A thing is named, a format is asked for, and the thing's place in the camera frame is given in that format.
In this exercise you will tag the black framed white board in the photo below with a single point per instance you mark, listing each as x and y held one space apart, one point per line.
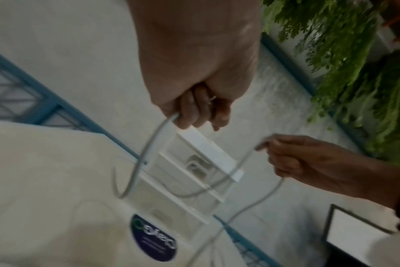
351 232

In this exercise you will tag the dark blue round sticker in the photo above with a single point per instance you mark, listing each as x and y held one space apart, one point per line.
154 238

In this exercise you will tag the blue metal railing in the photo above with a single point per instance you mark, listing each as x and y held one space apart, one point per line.
45 104

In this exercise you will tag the green leafy plants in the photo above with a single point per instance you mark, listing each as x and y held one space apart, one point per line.
345 52

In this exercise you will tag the person's left hand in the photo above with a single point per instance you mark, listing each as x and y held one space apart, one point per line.
200 47

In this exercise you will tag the person's right hand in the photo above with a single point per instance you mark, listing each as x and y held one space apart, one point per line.
325 164

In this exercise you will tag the orange metal frame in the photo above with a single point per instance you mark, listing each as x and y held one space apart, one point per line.
397 23

